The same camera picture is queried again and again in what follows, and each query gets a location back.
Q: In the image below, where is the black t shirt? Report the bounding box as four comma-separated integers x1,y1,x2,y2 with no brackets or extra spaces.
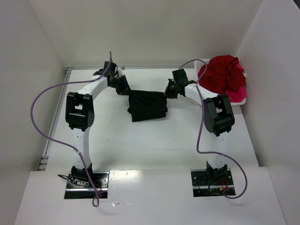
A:
127,90,167,122

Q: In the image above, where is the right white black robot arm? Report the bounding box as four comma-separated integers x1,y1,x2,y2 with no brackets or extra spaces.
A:
165,69,235,181

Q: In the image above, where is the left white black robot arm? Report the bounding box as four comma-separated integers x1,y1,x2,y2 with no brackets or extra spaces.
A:
65,61,130,184

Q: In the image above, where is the white plastic basket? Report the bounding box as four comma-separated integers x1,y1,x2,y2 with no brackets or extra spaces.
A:
194,59,246,106

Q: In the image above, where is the dark red t shirt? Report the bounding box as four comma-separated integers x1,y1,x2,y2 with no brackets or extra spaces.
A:
198,55,246,94

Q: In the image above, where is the pink t shirt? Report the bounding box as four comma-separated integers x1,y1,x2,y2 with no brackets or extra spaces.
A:
226,63,247,103

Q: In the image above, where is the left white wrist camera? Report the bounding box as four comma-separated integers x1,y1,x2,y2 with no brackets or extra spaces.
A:
117,66,126,77

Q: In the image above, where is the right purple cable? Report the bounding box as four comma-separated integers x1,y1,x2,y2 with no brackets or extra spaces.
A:
179,59,248,200

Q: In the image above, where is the purple cable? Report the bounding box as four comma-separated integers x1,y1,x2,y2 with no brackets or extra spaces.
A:
30,51,113,208
179,59,248,200

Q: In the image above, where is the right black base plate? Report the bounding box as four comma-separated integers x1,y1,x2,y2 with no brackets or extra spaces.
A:
191,169,236,197

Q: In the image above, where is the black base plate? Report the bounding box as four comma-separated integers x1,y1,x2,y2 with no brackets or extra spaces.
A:
191,169,236,197
64,172,110,199

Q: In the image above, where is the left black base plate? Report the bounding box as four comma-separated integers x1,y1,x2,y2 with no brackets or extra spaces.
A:
64,172,110,199

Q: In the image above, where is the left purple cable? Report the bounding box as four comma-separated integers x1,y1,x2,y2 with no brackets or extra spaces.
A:
30,51,113,208

